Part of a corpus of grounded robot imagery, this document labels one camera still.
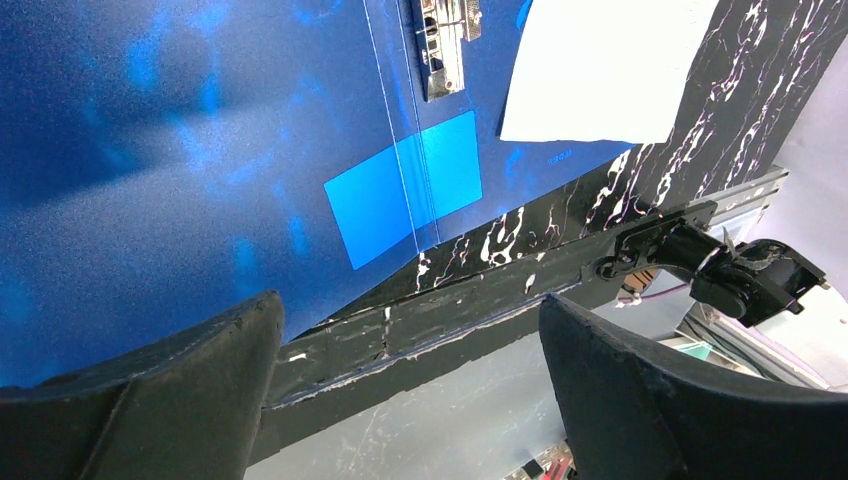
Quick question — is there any white printed paper sheet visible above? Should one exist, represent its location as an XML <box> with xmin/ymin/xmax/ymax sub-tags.
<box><xmin>500</xmin><ymin>1</ymin><xmax>718</xmax><ymax>144</ymax></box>

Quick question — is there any aluminium frame rail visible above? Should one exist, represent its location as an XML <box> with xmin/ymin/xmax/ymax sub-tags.
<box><xmin>677</xmin><ymin>167</ymin><xmax>847</xmax><ymax>393</ymax></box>

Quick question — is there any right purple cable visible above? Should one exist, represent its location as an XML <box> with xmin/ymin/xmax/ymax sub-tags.
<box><xmin>616</xmin><ymin>281</ymin><xmax>694</xmax><ymax>309</ymax></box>

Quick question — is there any blue plastic folder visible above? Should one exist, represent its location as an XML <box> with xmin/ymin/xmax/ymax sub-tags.
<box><xmin>1</xmin><ymin>1</ymin><xmax>627</xmax><ymax>387</ymax></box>

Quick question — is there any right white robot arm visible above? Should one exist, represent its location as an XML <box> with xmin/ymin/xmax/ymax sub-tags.
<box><xmin>598</xmin><ymin>217</ymin><xmax>826</xmax><ymax>327</ymax></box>

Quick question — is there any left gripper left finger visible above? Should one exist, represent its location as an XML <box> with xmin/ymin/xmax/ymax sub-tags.
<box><xmin>1</xmin><ymin>290</ymin><xmax>284</xmax><ymax>479</ymax></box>

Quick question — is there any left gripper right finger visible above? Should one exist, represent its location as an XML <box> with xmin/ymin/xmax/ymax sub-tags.
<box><xmin>539</xmin><ymin>294</ymin><xmax>847</xmax><ymax>479</ymax></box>

